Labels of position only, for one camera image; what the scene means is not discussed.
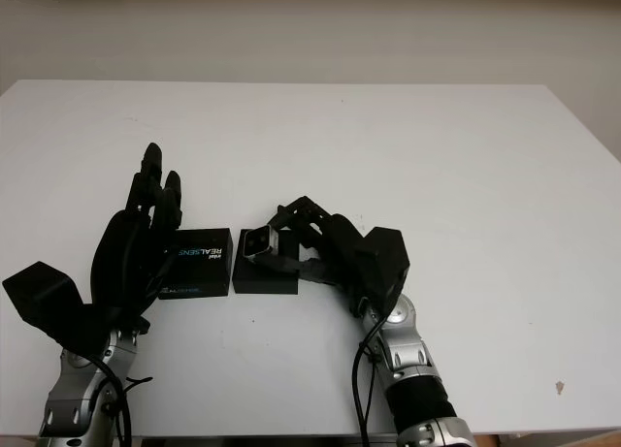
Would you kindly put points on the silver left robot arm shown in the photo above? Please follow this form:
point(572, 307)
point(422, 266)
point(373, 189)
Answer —
point(77, 393)

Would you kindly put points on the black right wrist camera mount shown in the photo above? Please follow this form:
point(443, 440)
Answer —
point(383, 263)

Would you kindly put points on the small silver depth camera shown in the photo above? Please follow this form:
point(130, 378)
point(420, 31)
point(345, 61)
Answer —
point(259, 243)

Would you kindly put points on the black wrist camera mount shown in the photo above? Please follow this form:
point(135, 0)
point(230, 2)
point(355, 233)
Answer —
point(383, 263)
point(43, 292)

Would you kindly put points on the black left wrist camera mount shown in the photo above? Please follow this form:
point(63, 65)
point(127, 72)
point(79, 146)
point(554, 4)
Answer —
point(43, 292)

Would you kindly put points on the black camera box base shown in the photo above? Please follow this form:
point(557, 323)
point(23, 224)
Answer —
point(264, 277)

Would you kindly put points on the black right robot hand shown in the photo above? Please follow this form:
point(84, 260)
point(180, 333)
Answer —
point(342, 243)

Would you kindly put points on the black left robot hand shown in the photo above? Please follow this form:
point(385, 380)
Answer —
point(126, 263)

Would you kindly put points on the black RealSense box lid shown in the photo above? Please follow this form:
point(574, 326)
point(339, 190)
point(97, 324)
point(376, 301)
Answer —
point(199, 267)

